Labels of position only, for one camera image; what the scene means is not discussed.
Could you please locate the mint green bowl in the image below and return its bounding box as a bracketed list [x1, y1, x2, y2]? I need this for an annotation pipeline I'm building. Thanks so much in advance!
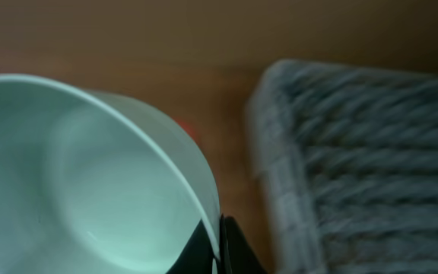
[0, 74, 221, 274]

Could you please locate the red plastic tray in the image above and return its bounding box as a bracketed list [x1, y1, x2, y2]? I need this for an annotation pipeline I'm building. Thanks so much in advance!
[175, 119, 198, 143]

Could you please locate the grey dishwasher rack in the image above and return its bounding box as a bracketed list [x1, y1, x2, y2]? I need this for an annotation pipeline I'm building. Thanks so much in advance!
[247, 59, 438, 273]

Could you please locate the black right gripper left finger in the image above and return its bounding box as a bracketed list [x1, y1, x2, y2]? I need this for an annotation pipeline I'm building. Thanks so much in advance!
[167, 221, 214, 274]

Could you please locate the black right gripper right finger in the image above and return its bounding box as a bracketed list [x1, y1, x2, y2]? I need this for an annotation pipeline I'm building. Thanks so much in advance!
[218, 215, 267, 274]

